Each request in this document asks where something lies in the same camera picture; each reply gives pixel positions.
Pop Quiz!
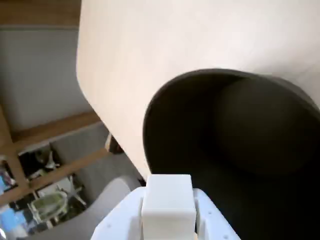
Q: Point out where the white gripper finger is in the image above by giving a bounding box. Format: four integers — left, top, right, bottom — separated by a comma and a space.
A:
191, 188, 242, 240
91, 187, 148, 240

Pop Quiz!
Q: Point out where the white cube block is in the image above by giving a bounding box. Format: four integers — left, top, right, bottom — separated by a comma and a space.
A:
140, 174, 197, 240

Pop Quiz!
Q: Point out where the black round pot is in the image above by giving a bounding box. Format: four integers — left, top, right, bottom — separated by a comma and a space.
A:
142, 67, 320, 240

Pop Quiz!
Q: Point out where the grey chair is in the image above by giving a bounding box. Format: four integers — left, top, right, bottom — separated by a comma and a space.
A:
32, 174, 147, 240

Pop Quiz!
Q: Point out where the pale green plastic object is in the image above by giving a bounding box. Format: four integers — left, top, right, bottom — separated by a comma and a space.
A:
27, 191, 68, 227

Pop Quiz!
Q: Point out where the dark table leg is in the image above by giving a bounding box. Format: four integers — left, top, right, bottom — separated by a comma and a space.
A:
104, 132, 124, 155

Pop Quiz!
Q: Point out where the wooden shelf with clutter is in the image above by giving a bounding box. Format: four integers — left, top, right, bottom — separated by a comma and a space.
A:
0, 104, 111, 240

